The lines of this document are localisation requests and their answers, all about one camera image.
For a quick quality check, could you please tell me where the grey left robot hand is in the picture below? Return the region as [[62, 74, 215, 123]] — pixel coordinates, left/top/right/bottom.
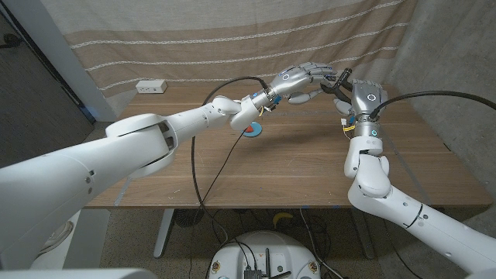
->
[[267, 61, 338, 105]]

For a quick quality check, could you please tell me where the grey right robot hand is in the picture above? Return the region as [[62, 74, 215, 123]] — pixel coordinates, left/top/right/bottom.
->
[[332, 79, 390, 117]]

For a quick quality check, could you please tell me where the black hand grip exerciser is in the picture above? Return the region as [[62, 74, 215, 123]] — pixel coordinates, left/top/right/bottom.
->
[[319, 67, 354, 105]]

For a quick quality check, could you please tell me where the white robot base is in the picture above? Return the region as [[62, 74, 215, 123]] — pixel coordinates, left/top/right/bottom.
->
[[208, 230, 322, 279]]

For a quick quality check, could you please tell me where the small blue plate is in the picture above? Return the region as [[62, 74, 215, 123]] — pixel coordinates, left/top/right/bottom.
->
[[242, 122, 263, 138]]

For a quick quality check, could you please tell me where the beige striped backdrop cloth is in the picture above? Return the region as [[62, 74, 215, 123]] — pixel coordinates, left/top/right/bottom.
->
[[40, 0, 419, 115]]

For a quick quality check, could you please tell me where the yellow banana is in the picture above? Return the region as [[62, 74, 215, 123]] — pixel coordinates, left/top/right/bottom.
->
[[272, 212, 295, 229]]

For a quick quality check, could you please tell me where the grey table leg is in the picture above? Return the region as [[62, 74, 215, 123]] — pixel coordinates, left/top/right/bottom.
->
[[153, 208, 176, 260], [353, 215, 377, 260]]

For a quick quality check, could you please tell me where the white power strip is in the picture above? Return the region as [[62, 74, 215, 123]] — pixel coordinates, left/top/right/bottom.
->
[[135, 79, 168, 95]]

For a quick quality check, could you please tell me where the black round floor fan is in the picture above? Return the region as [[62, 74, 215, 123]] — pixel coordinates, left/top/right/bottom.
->
[[174, 208, 205, 228]]

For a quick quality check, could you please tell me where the white sneaker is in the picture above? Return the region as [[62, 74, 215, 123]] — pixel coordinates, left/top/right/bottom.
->
[[40, 220, 74, 255]]

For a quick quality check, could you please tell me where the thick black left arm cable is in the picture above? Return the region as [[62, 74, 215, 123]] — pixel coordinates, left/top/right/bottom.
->
[[191, 76, 270, 243]]

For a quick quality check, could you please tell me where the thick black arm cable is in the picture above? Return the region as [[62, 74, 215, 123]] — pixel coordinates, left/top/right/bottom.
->
[[370, 90, 496, 119], [191, 76, 270, 243]]

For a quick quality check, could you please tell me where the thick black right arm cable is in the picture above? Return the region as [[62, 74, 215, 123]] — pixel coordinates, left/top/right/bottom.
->
[[370, 90, 496, 119]]

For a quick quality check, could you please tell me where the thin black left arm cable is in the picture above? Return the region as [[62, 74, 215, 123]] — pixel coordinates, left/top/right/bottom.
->
[[198, 130, 246, 205]]

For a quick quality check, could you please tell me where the white floor cable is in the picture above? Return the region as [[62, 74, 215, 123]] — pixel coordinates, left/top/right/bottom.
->
[[298, 208, 344, 279]]

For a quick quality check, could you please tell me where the white door frame post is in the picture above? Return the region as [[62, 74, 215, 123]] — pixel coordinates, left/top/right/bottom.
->
[[2, 0, 117, 123]]

